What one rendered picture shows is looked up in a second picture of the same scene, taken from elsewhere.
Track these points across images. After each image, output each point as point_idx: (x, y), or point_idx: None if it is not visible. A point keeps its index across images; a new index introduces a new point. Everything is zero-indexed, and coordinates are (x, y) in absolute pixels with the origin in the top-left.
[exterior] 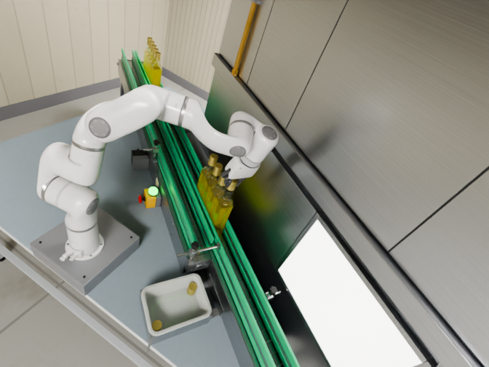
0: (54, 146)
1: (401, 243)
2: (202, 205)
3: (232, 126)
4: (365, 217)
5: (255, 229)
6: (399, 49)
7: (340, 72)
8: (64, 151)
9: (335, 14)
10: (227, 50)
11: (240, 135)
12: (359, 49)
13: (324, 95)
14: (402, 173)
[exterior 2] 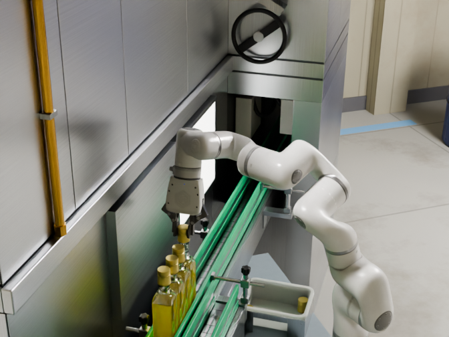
0: (373, 267)
1: (188, 81)
2: (190, 313)
3: (223, 140)
4: (178, 99)
5: (160, 259)
6: (152, 4)
7: (137, 54)
8: (364, 261)
9: (119, 25)
10: (21, 246)
11: (227, 132)
12: (139, 27)
13: (137, 81)
14: (176, 54)
